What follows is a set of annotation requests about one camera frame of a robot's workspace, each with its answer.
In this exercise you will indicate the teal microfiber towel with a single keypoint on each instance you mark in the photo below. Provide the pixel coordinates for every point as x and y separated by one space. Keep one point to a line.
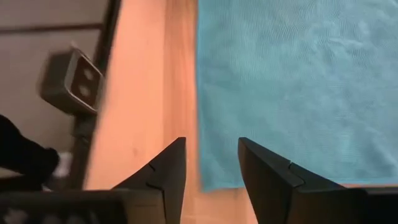
295 93

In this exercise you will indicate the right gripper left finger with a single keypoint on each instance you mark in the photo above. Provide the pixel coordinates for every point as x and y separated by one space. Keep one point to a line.
161 186

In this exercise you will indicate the grey two-lens camera box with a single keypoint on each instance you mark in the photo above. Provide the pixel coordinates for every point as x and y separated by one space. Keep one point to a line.
74 81

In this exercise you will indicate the black aluminium table frame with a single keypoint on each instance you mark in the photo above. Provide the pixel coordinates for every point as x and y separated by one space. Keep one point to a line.
110 31

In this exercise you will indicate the black rounded object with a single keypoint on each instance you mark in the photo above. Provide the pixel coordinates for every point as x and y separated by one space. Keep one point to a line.
25 155

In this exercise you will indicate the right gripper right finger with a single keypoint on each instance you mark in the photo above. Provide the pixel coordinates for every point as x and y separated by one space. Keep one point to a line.
270 186

